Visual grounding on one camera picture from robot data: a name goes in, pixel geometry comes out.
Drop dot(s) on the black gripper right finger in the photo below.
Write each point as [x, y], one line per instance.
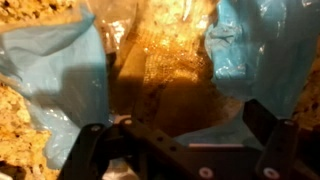
[280, 150]

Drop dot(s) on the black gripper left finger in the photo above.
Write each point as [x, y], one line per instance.
[90, 150]

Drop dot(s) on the blue clear plastic potato bag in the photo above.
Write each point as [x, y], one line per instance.
[60, 66]

